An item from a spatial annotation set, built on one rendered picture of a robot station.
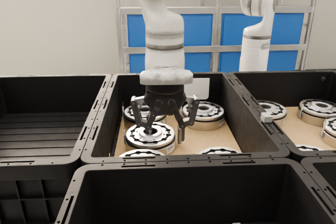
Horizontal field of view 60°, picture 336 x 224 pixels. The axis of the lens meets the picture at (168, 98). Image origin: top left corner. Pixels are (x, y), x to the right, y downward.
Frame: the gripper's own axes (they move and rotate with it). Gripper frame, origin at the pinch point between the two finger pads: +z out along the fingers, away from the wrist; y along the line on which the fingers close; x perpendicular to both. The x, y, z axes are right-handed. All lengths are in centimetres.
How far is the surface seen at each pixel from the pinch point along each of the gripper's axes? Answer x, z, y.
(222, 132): -5.0, 2.2, -13.5
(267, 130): 12.5, -7.9, -16.2
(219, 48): -193, 26, -55
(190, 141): -1.2, 2.2, -5.7
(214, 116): -6.8, -1.0, -11.9
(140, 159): 19.5, -7.9, 4.3
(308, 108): -10.4, -0.8, -36.2
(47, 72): -276, 71, 124
